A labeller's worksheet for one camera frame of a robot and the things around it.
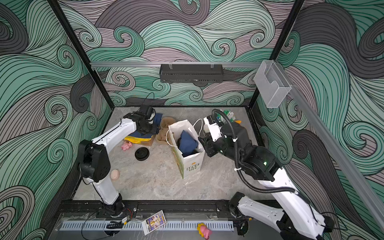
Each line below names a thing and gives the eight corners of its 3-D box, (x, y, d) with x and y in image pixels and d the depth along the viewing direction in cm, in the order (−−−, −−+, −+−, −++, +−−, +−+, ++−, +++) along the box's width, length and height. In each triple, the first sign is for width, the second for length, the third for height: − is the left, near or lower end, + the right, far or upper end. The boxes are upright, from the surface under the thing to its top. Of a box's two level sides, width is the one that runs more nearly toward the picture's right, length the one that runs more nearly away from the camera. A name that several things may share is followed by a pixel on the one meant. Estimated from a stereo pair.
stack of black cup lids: (134, 161, 92) (133, 158, 90) (137, 149, 97) (136, 147, 95) (148, 161, 92) (146, 158, 90) (150, 149, 97) (149, 147, 95)
